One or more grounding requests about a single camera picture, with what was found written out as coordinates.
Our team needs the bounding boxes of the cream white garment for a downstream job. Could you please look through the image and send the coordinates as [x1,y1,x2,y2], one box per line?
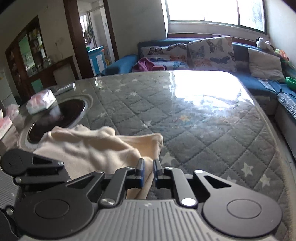
[33,125,163,199]

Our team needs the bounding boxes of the tissue box at edge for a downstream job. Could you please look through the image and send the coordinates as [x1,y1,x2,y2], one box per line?
[0,109,13,140]

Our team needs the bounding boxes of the pink tissue pack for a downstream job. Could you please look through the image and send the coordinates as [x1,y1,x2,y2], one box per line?
[26,89,56,115]

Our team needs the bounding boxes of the black induction cooktop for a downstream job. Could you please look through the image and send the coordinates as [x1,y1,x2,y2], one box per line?
[27,99,86,144]

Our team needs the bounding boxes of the white refrigerator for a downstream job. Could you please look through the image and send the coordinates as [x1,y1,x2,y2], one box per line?
[0,69,17,107]

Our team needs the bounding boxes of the grey quilted star table cover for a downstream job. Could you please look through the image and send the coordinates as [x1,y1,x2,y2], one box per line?
[60,71,292,240]

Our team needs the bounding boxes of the grey remote control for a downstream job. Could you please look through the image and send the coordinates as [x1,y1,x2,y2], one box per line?
[54,83,76,96]

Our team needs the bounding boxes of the dark wooden cabinet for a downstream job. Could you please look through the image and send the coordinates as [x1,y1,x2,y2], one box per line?
[5,16,79,102]

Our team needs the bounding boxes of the blue sofa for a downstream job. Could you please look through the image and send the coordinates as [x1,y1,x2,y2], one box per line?
[102,36,295,154]

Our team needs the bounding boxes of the blue knitted sofa blanket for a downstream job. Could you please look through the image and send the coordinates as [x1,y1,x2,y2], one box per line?
[257,78,295,118]

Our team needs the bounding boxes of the blue white small cabinet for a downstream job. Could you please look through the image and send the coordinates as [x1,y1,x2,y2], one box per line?
[87,46,106,76]

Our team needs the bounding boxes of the green plastic basin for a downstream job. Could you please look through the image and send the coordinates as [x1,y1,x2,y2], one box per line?
[285,77,296,91]

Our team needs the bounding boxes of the grey plain cushion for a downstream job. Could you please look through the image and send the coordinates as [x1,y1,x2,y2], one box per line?
[248,48,285,82]

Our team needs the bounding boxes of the purple cloth on sofa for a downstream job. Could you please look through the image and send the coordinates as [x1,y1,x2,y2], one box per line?
[132,57,166,72]

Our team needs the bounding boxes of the large butterfly print pillow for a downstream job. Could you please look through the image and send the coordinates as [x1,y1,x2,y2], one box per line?
[187,36,237,72]

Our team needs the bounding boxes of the small butterfly print pillow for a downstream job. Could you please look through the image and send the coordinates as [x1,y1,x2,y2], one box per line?
[140,43,190,70]

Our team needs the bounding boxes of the colourful plush toys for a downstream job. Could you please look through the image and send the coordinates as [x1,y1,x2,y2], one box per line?
[274,49,290,61]

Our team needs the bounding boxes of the window with green frame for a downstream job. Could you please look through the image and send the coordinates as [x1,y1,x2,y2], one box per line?
[166,0,266,33]

